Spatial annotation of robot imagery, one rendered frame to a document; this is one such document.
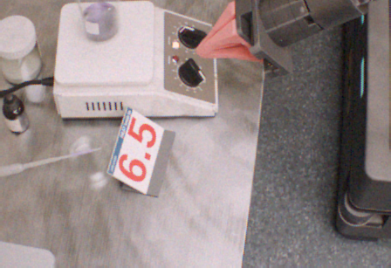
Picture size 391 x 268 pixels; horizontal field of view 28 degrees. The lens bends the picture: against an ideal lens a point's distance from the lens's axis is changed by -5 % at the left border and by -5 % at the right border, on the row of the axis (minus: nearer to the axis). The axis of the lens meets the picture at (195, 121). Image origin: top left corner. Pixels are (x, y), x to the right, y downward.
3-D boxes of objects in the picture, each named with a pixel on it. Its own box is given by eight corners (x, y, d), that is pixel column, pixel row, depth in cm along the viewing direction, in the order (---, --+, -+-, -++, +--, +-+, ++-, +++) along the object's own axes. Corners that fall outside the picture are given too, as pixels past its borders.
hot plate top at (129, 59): (154, 3, 100) (154, -1, 99) (154, 85, 94) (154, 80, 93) (62, 7, 100) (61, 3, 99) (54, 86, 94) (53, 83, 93)
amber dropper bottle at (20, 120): (17, 109, 101) (9, 81, 95) (33, 121, 101) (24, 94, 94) (3, 125, 100) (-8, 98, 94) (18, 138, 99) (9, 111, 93)
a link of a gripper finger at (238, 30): (180, 58, 86) (252, 27, 81) (180, 6, 90) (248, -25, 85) (217, 84, 91) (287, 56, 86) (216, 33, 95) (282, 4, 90)
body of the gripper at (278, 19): (243, 53, 81) (305, 28, 77) (239, -23, 86) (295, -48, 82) (278, 80, 85) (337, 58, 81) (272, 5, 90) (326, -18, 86)
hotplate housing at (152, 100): (213, 35, 107) (216, -1, 100) (217, 120, 101) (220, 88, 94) (51, 38, 107) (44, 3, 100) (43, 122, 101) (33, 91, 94)
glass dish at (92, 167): (121, 166, 98) (120, 158, 96) (85, 190, 96) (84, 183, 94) (96, 134, 100) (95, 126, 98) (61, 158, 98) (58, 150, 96)
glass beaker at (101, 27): (126, 44, 96) (122, 4, 89) (82, 51, 96) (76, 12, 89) (120, 5, 99) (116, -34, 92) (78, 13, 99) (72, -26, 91)
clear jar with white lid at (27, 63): (21, 93, 103) (11, 61, 96) (-8, 70, 104) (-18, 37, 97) (51, 64, 105) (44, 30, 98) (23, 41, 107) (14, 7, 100)
